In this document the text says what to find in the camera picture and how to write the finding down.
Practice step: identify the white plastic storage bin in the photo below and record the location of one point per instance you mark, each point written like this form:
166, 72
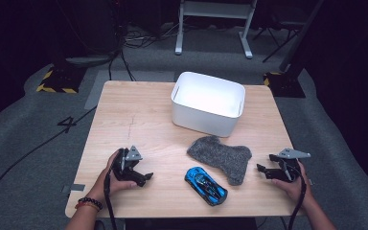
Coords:
204, 123

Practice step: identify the grey fuzzy cloth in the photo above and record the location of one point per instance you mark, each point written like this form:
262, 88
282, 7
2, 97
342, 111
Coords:
223, 156

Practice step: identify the white metal stand frame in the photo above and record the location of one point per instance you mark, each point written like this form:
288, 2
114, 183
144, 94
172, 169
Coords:
215, 11

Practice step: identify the person's right hand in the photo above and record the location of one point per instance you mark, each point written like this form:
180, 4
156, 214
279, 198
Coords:
295, 190

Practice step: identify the grey slanted metal pole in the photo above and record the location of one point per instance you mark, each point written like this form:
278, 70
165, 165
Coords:
300, 35

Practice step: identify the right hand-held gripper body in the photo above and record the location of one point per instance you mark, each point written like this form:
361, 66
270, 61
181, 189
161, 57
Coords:
287, 172

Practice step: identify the black base with yellow stripes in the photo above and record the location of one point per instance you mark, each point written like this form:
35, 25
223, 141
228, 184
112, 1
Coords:
284, 86
60, 81

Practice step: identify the person's left hand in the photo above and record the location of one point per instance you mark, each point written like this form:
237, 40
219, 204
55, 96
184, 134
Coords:
108, 185

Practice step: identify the blue and black toy car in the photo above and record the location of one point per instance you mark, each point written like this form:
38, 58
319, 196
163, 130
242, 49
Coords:
204, 185

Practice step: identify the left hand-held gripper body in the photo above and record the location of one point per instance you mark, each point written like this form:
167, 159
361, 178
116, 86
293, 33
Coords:
124, 167

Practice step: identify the dark equipment stand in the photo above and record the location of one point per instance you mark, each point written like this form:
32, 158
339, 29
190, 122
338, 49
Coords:
89, 60

